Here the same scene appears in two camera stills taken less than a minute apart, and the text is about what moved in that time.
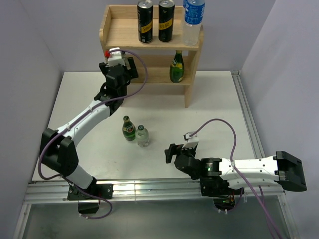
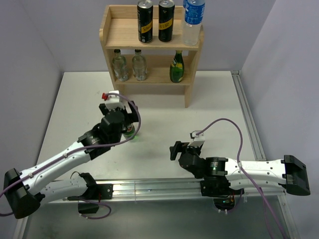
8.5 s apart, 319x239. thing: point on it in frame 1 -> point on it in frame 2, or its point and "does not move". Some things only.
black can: [145, 9] does not move
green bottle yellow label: [177, 69] does not move
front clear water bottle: [194, 15] does not move
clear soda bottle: [142, 136] -> [139, 64]
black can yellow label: [166, 17] does not move
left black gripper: [133, 72] -> [135, 115]
